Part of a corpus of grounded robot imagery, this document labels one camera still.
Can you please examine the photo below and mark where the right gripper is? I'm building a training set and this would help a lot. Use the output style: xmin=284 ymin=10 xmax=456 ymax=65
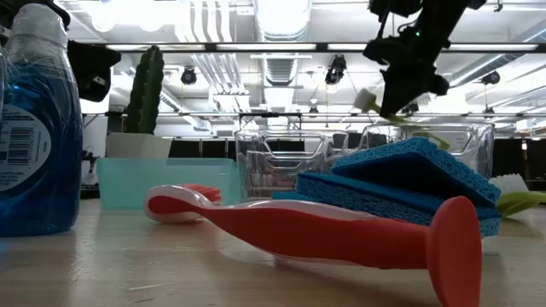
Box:
xmin=362 ymin=36 xmax=451 ymax=119

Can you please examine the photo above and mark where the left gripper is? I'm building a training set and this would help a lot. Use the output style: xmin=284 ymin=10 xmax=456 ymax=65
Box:
xmin=67 ymin=40 xmax=122 ymax=103

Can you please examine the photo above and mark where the blue dish soap bottle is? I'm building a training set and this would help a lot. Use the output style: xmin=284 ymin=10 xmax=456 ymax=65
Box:
xmin=0 ymin=2 xmax=84 ymax=238

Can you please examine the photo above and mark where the red dish brush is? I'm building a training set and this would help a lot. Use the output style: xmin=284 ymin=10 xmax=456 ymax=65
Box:
xmin=142 ymin=183 xmax=484 ymax=307

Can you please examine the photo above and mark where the green cactus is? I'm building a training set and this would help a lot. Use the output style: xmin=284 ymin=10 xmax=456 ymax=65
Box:
xmin=125 ymin=45 xmax=166 ymax=135

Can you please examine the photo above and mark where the black ceiling spotlight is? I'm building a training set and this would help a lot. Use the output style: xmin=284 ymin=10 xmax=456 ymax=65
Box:
xmin=481 ymin=70 xmax=502 ymax=86
xmin=180 ymin=66 xmax=199 ymax=86
xmin=324 ymin=55 xmax=348 ymax=86

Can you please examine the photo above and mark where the clear plastic bin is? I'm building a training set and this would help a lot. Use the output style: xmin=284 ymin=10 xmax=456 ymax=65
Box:
xmin=357 ymin=122 xmax=496 ymax=180
xmin=234 ymin=129 xmax=351 ymax=201

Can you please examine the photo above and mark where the white hexagonal plant pot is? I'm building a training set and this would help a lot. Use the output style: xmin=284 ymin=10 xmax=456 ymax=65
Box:
xmin=105 ymin=132 xmax=174 ymax=159

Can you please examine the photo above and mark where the black linear ceiling light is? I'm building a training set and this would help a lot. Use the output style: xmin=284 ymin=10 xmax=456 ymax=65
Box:
xmin=67 ymin=41 xmax=546 ymax=54

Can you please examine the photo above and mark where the teal translucent plastic bin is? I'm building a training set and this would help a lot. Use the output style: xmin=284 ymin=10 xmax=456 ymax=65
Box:
xmin=96 ymin=157 xmax=241 ymax=211

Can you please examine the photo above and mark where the black horizontal rail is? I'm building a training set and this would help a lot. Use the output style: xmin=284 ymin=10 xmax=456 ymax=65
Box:
xmin=80 ymin=111 xmax=546 ymax=119

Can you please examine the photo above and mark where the silver ceiling air duct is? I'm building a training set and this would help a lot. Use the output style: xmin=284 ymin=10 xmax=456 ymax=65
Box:
xmin=253 ymin=0 xmax=313 ymax=43

